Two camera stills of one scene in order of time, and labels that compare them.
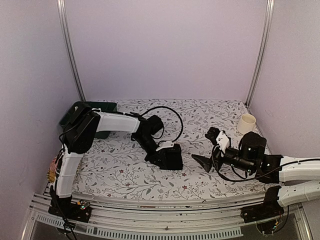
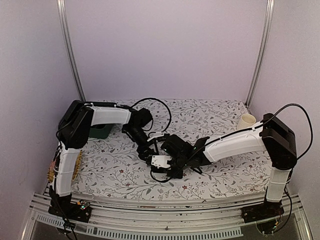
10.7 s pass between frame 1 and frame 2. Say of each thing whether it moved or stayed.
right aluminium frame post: stayed
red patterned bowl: stayed
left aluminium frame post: stayed
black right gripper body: moved
